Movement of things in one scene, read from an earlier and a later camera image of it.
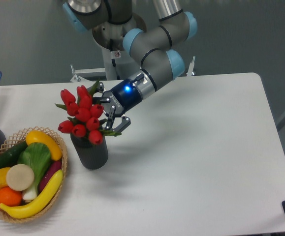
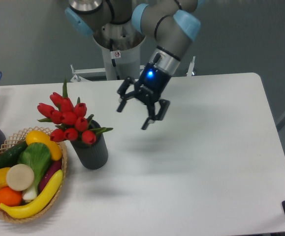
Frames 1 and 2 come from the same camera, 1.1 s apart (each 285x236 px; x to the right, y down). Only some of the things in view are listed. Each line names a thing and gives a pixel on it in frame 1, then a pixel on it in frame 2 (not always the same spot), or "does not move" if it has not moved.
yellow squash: [36, 136] does not move
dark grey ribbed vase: [93, 156] does not move
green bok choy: [38, 156] does not move
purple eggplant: [54, 166] does not move
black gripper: [126, 97] → [152, 82]
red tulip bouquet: [84, 120] → [70, 120]
